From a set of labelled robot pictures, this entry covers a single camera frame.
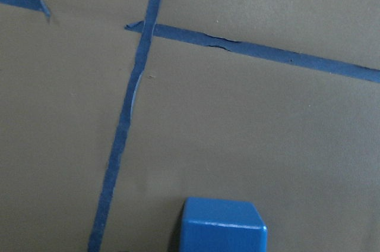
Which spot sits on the blue block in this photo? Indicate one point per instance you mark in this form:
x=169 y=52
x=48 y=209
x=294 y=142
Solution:
x=221 y=225

